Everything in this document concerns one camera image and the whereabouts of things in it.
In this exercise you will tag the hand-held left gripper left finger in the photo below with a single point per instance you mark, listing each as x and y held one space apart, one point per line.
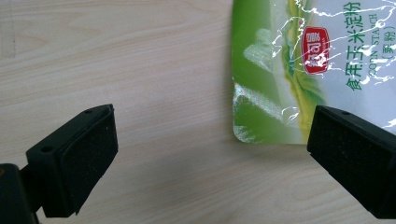
74 161

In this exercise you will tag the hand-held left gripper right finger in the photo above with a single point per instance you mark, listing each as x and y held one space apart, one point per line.
351 155

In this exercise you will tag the green and white starch packet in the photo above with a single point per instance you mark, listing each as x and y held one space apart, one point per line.
342 62

